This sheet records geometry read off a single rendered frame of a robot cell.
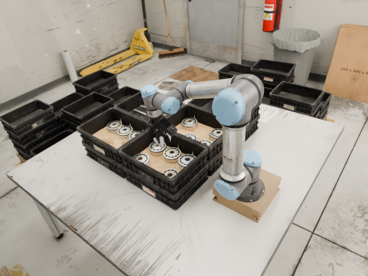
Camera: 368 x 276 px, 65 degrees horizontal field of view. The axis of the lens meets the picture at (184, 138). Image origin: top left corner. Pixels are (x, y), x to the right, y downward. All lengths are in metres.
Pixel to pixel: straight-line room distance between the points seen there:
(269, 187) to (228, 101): 0.69
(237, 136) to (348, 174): 1.98
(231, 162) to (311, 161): 0.80
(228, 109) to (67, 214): 1.08
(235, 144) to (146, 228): 0.66
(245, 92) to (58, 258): 1.90
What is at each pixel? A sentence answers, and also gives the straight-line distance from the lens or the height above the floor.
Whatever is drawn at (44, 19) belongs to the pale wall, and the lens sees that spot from 4.79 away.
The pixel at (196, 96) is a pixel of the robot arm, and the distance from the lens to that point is 1.30.
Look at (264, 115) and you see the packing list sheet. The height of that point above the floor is 0.70.
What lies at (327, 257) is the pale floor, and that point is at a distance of 2.33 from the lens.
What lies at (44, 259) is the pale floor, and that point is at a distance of 2.50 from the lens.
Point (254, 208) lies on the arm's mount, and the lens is 1.45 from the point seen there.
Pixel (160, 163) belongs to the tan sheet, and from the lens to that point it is 1.62.
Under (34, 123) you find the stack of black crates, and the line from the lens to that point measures 2.97.
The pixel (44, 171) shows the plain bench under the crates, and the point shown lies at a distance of 2.04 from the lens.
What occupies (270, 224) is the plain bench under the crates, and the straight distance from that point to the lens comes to 1.51.
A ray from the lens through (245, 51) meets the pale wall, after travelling 4.74.
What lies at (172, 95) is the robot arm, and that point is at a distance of 1.31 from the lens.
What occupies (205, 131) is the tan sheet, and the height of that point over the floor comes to 0.83.
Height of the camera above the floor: 1.89
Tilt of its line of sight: 37 degrees down
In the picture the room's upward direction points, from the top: 5 degrees counter-clockwise
